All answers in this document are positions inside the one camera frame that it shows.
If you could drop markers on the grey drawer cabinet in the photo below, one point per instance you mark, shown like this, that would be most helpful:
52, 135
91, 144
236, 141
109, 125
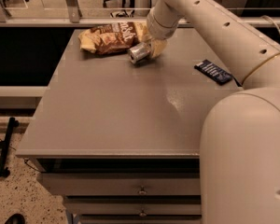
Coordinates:
106, 115

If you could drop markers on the black stand leg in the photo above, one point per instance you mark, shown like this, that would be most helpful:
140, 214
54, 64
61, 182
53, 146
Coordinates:
4, 146

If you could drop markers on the top drawer with knob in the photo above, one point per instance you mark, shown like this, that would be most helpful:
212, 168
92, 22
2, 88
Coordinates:
120, 184

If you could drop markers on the dark blue snack bar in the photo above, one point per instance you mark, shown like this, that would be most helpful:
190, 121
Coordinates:
211, 70

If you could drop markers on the silver blue redbull can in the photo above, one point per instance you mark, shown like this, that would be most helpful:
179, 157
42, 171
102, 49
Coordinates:
139, 52

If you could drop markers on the black shoe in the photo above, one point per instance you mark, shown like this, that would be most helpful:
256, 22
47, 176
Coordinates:
15, 219

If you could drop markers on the brown chip bag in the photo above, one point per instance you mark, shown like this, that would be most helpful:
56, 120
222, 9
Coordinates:
111, 38

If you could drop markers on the drawer with knob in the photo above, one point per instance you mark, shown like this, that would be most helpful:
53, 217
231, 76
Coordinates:
120, 184
134, 206

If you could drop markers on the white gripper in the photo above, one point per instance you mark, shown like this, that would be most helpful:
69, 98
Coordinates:
156, 30

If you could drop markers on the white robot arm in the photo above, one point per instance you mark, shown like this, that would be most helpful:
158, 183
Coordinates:
240, 142

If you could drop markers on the metal window railing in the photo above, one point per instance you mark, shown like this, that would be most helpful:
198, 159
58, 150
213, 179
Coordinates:
73, 12

